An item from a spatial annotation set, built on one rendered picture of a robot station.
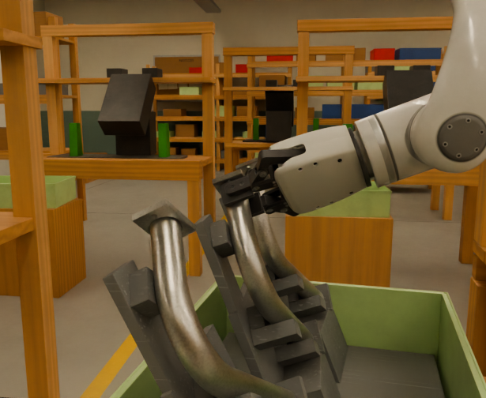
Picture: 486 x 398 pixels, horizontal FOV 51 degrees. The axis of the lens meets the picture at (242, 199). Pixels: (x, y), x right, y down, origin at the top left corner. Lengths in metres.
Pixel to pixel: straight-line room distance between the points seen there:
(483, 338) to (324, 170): 1.22
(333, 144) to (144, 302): 0.28
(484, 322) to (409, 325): 0.76
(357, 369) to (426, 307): 0.17
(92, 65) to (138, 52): 1.12
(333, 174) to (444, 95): 0.16
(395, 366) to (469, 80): 0.56
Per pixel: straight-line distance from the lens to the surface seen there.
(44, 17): 5.84
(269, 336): 0.64
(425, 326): 0.98
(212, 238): 0.61
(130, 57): 11.85
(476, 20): 0.56
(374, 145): 0.59
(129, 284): 0.48
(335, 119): 8.05
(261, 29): 11.30
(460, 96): 0.52
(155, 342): 0.48
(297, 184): 0.60
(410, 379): 0.91
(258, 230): 0.76
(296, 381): 0.64
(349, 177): 0.61
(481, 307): 1.70
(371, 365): 0.93
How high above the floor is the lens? 1.28
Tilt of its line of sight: 10 degrees down
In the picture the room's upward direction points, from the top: straight up
